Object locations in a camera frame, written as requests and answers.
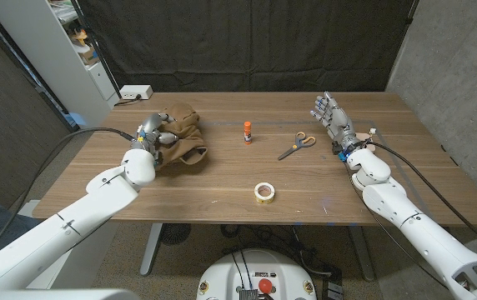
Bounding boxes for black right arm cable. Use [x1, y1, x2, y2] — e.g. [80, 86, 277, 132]
[363, 140, 477, 258]

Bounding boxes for orange-handled scissors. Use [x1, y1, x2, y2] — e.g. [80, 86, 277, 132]
[277, 131, 317, 162]

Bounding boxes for white power strip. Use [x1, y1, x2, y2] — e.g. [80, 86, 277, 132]
[119, 84, 154, 101]

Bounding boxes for brown jacket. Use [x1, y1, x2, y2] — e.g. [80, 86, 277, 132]
[150, 102, 209, 170]

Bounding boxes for yellow toy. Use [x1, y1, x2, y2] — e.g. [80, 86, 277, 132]
[70, 28, 90, 48]

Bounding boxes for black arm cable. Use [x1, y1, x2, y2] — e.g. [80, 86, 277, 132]
[363, 140, 477, 258]
[0, 126, 138, 264]

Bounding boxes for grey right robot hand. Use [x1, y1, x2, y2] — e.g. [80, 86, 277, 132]
[309, 91, 363, 153]

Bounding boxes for grey table leg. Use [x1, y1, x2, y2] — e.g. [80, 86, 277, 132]
[139, 223, 164, 277]
[348, 226, 377, 283]

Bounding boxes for black backdrop curtain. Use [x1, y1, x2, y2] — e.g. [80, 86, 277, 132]
[75, 0, 417, 93]

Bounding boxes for white shelf cabinet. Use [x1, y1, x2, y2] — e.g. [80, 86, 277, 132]
[0, 0, 121, 130]

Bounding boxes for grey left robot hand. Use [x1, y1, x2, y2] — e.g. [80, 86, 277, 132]
[128, 112, 180, 164]

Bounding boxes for white tape roll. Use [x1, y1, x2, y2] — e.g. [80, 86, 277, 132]
[254, 182, 276, 205]

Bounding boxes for black round floor base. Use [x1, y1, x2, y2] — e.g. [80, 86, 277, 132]
[159, 223, 193, 246]

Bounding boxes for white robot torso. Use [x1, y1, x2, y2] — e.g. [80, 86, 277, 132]
[196, 248, 318, 300]

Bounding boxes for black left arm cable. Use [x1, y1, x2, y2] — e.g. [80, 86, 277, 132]
[0, 126, 138, 264]

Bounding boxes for cardboard box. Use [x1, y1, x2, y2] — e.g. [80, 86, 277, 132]
[77, 45, 100, 66]

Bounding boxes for black backdrop stand pole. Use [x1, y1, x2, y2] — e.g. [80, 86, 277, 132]
[69, 0, 123, 100]

